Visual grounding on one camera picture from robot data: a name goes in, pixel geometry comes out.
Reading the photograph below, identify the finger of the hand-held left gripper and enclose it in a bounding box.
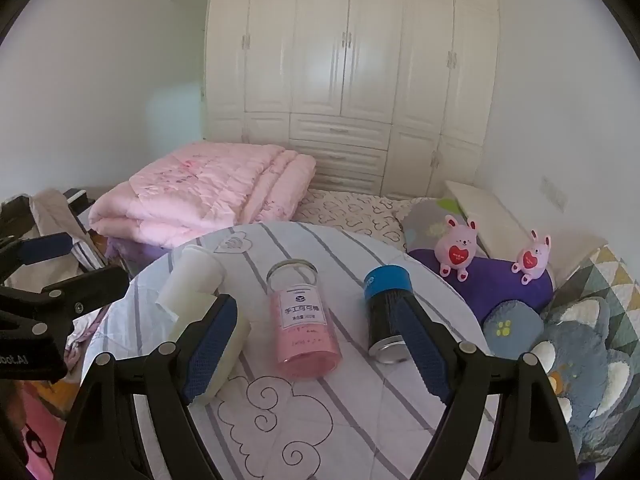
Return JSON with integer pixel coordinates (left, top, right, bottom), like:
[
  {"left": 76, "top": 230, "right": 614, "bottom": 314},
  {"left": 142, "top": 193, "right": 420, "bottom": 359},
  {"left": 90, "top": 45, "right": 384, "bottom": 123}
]
[
  {"left": 0, "top": 266, "right": 132, "bottom": 343},
  {"left": 0, "top": 232, "right": 74, "bottom": 281}
]

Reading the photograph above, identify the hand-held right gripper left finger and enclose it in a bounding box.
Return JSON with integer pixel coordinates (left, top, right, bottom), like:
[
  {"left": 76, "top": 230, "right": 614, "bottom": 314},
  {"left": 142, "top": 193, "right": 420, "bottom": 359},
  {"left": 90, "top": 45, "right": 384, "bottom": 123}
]
[{"left": 52, "top": 294, "right": 238, "bottom": 480}]

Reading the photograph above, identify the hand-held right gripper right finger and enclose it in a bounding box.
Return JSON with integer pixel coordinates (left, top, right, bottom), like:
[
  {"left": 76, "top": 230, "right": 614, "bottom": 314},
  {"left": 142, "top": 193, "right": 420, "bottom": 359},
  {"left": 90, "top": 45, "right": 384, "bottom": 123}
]
[{"left": 392, "top": 297, "right": 578, "bottom": 480}]

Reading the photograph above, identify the black cup with blue lid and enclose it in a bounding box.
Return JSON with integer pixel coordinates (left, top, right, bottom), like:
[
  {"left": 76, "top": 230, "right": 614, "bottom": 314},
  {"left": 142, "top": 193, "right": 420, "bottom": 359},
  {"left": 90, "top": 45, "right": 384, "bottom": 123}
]
[{"left": 362, "top": 265, "right": 414, "bottom": 365}]

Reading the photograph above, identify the white plastic bottle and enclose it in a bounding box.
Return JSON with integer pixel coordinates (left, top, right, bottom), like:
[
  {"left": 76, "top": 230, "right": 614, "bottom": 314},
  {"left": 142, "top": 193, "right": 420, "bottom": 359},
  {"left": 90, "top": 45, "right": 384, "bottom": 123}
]
[{"left": 155, "top": 245, "right": 252, "bottom": 402}]

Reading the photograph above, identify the clear pink cup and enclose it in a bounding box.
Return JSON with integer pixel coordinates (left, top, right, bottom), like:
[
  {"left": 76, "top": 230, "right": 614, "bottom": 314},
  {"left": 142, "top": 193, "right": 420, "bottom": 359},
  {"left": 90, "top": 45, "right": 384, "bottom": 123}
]
[{"left": 266, "top": 258, "right": 342, "bottom": 381}]

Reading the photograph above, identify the beige garment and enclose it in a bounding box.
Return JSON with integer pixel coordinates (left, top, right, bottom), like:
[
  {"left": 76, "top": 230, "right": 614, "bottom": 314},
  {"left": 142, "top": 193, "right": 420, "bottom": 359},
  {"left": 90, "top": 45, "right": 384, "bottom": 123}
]
[{"left": 29, "top": 189, "right": 107, "bottom": 272}]

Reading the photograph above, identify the purple blanket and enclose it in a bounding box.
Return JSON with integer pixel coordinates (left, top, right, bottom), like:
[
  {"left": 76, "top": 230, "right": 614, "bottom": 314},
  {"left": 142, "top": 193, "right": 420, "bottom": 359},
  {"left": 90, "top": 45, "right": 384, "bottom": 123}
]
[{"left": 104, "top": 236, "right": 168, "bottom": 273}]

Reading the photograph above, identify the pink printed cloth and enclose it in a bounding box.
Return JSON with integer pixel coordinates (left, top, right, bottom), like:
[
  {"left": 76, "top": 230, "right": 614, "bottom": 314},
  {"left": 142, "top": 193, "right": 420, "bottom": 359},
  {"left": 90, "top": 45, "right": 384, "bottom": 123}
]
[{"left": 20, "top": 382, "right": 68, "bottom": 480}]

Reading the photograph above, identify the grey paw print cushion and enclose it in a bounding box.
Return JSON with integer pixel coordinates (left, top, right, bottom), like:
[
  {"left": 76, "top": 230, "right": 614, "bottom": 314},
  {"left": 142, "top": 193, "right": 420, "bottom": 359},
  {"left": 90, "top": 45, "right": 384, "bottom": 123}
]
[{"left": 482, "top": 300, "right": 544, "bottom": 357}]

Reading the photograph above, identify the purple pillow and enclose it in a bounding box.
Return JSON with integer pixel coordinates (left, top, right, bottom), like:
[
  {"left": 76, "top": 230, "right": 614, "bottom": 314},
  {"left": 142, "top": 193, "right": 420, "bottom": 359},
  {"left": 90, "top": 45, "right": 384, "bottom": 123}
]
[{"left": 407, "top": 247, "right": 556, "bottom": 325}]

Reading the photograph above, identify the large pink bunny toy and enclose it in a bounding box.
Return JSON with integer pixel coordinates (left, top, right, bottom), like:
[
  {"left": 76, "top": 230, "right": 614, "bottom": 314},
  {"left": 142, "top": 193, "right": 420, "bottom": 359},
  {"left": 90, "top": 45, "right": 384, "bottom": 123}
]
[{"left": 434, "top": 214, "right": 481, "bottom": 281}]

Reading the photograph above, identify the small pink bunny toy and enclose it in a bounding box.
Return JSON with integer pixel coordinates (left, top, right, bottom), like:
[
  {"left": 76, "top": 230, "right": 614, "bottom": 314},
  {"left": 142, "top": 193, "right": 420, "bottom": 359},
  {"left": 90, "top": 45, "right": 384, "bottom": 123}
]
[{"left": 511, "top": 230, "right": 552, "bottom": 286}]

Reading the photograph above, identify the folded pink quilt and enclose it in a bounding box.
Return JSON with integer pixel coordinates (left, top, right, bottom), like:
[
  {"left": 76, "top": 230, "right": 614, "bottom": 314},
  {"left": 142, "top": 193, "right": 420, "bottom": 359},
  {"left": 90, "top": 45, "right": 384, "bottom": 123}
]
[{"left": 89, "top": 142, "right": 317, "bottom": 251}]

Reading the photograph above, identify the cream pillow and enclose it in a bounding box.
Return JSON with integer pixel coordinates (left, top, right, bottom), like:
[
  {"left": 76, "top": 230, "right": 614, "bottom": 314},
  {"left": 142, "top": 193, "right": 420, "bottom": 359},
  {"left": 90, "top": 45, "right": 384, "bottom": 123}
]
[{"left": 444, "top": 180, "right": 607, "bottom": 283}]

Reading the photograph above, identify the heart print bed sheet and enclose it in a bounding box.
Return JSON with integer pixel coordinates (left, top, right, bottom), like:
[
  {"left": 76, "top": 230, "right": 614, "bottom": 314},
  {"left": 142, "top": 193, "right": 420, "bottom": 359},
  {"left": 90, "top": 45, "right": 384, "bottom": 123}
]
[{"left": 295, "top": 187, "right": 417, "bottom": 252}]

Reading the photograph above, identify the grey flower plush cushion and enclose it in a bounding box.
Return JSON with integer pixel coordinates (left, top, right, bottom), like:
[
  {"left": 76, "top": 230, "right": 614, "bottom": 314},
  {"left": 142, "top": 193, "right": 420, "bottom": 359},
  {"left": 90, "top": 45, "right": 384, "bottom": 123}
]
[{"left": 530, "top": 297, "right": 635, "bottom": 466}]

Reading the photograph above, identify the triangle pattern blanket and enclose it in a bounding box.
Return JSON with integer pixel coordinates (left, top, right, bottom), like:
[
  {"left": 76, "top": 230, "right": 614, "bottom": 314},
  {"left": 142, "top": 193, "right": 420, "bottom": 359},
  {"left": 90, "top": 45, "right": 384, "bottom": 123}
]
[{"left": 564, "top": 245, "right": 640, "bottom": 343}]

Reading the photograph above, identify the white wardrobe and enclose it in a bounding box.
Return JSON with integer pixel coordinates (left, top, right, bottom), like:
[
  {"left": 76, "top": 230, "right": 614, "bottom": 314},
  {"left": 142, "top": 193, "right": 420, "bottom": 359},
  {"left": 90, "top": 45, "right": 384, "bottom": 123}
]
[{"left": 201, "top": 0, "right": 501, "bottom": 197}]

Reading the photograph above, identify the wall socket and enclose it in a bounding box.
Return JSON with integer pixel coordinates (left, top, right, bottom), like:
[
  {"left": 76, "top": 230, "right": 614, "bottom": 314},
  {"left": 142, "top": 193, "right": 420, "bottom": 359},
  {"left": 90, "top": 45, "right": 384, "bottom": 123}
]
[{"left": 542, "top": 177, "right": 569, "bottom": 212}]

